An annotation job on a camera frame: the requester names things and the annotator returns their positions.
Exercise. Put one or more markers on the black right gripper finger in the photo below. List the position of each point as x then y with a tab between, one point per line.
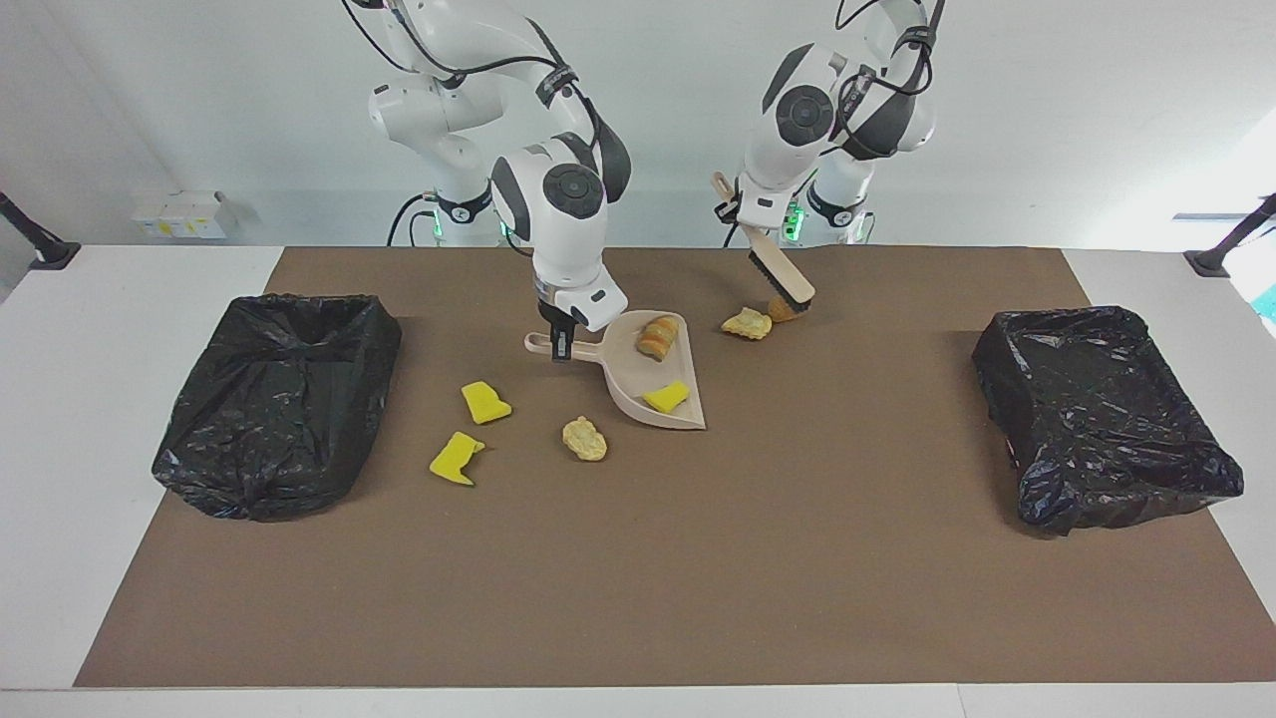
563	349

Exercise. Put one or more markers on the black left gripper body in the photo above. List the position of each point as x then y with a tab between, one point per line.
730	212

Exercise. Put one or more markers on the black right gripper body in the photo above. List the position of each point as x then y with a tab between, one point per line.
563	319

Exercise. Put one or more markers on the beige plastic dustpan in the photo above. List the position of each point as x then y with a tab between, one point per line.
623	379

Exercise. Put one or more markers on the beige brush with black bristles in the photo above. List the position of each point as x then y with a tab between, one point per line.
783	271

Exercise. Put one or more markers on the pale round bread lump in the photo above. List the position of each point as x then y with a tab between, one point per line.
584	439

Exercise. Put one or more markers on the yellow sponge piece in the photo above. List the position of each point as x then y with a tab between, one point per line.
454	461
485	402
666	397

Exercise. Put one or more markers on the striped croissant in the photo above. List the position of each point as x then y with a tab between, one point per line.
658	336

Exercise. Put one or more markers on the brown oval bread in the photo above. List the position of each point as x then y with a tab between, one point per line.
781	312

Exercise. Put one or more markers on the small pale bread piece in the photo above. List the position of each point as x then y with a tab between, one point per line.
747	323

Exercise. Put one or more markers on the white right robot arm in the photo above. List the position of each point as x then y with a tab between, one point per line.
568	259

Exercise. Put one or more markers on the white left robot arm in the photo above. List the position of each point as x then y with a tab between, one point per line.
773	160

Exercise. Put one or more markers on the tall bin with black bag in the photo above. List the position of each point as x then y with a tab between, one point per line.
279	399

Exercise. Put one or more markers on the low bin with black bag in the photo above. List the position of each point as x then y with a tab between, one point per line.
1097	419

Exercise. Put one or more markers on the brown table mat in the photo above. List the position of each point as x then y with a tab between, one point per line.
598	618

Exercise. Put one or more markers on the white box with yellow labels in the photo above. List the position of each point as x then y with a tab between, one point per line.
179	214

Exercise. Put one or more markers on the teal object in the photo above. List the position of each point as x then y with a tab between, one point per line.
1268	304

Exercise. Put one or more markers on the black camera stand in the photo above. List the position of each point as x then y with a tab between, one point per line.
1221	254
40	244

